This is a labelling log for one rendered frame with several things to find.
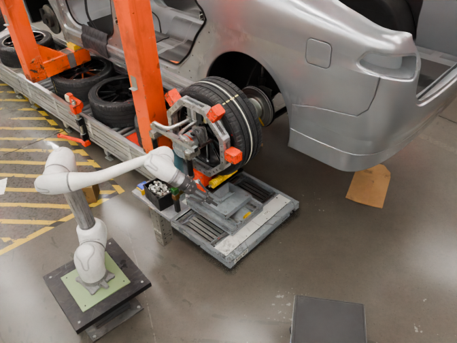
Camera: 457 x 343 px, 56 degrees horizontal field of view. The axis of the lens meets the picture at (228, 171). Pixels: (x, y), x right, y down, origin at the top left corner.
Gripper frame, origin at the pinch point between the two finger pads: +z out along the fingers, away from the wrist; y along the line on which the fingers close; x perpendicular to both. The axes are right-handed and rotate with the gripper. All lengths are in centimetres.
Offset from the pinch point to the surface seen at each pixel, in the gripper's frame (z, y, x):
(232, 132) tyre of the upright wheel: -2, 41, 39
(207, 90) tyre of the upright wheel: -28, 54, 50
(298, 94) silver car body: 16, 83, 28
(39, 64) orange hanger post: -147, 4, 252
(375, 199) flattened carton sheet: 144, 71, 86
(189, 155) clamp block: -17.1, 13.7, 34.8
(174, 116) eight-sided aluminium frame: -32, 30, 81
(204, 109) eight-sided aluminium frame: -24, 42, 43
